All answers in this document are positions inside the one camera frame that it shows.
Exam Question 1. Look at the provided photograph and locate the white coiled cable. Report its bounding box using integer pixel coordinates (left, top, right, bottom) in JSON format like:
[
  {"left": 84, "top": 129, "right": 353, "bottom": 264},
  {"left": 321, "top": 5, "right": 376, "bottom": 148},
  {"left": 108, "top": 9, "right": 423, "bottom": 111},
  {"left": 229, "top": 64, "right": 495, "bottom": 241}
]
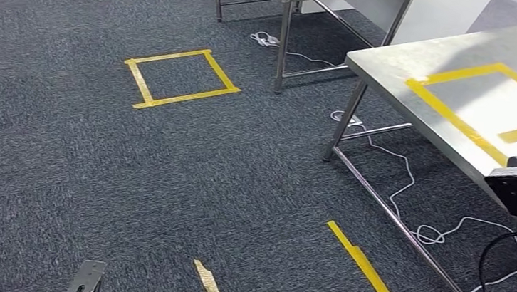
[{"left": 246, "top": 30, "right": 351, "bottom": 72}]

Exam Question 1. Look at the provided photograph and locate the large steel workbench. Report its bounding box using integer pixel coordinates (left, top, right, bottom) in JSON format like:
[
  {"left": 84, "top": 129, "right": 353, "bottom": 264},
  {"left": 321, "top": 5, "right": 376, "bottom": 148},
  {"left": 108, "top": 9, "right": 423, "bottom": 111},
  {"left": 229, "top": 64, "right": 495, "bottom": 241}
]
[{"left": 310, "top": 7, "right": 517, "bottom": 292}]

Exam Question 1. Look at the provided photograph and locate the yellow tape double frame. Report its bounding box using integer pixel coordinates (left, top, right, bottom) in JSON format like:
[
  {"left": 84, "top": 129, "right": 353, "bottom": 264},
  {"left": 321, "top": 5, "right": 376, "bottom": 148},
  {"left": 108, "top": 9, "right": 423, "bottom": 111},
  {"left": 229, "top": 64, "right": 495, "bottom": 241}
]
[{"left": 398, "top": 54, "right": 517, "bottom": 169}]

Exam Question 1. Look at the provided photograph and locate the long white power cable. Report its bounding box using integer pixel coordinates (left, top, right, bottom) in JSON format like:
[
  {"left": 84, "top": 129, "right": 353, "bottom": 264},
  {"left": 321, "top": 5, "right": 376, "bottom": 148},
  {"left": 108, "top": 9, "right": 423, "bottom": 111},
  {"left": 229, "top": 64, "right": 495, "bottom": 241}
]
[{"left": 315, "top": 110, "right": 517, "bottom": 292}]

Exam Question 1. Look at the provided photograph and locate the worn gold floor tape strip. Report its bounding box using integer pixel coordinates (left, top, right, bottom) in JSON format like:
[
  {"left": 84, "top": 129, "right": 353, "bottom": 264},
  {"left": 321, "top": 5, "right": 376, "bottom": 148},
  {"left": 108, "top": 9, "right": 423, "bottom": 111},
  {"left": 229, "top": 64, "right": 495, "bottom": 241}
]
[{"left": 190, "top": 259, "right": 235, "bottom": 292}]

